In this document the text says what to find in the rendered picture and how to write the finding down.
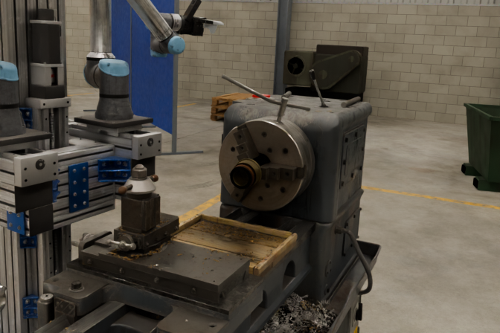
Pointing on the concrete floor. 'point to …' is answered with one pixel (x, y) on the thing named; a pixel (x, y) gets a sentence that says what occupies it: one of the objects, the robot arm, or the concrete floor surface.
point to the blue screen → (168, 73)
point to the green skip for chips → (484, 146)
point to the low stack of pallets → (225, 104)
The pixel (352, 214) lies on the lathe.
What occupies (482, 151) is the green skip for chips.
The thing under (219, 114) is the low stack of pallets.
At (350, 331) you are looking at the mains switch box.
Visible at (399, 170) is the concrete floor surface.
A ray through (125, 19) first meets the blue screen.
